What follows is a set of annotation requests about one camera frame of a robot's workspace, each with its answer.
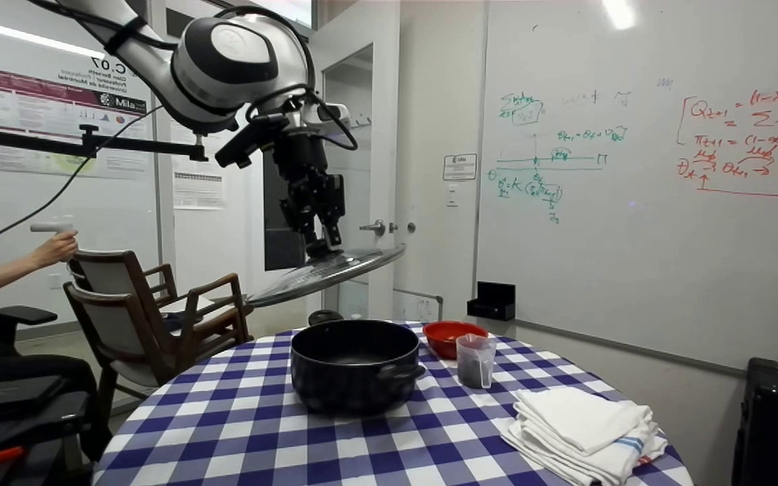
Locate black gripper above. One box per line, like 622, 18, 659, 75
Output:
270, 119, 342, 247

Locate black office chair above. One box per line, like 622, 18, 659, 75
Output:
0, 304, 95, 486

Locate folded white towels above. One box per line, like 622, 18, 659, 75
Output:
500, 387, 666, 486

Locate blue white checkered tablecloth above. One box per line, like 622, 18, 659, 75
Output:
89, 322, 696, 486

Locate black cooking pot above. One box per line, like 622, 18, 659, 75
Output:
288, 318, 423, 418

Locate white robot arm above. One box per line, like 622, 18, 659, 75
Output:
33, 0, 357, 260

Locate black camera boom pole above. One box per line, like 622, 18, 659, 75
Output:
0, 129, 204, 161

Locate small black round object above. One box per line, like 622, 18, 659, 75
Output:
307, 310, 342, 326

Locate red bowl with beans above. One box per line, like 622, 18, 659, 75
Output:
423, 322, 489, 358

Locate wooden chair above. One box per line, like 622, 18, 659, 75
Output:
61, 250, 250, 415

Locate glass lid with black knob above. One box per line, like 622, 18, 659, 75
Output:
243, 246, 404, 308

